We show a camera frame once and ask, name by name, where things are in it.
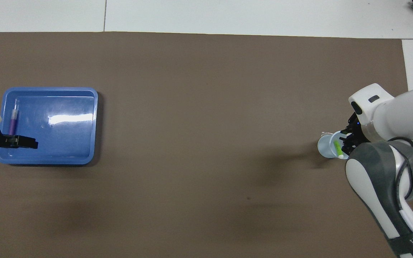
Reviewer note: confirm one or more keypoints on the brown table mat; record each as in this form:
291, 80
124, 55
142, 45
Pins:
206, 107

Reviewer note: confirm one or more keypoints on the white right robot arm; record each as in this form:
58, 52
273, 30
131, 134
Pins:
389, 118

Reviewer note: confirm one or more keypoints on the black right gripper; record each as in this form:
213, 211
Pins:
357, 134

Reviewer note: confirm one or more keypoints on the purple pen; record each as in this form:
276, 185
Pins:
13, 122

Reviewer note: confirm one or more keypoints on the blue plastic tray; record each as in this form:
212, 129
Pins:
56, 139

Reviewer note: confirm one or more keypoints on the green pen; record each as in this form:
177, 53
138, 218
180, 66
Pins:
337, 148

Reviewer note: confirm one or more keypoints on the translucent plastic cup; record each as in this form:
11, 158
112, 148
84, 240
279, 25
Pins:
324, 147

